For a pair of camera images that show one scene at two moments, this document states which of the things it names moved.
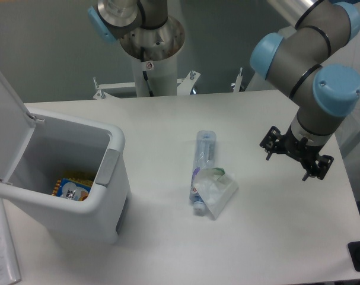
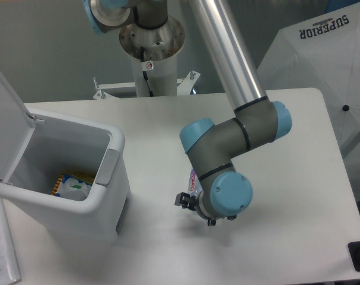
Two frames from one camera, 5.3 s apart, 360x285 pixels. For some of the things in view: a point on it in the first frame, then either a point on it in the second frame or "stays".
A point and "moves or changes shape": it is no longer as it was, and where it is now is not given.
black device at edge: (359, 253) stays
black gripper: (305, 151) to (203, 204)
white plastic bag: (217, 189) moves or changes shape
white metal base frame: (184, 86) stays
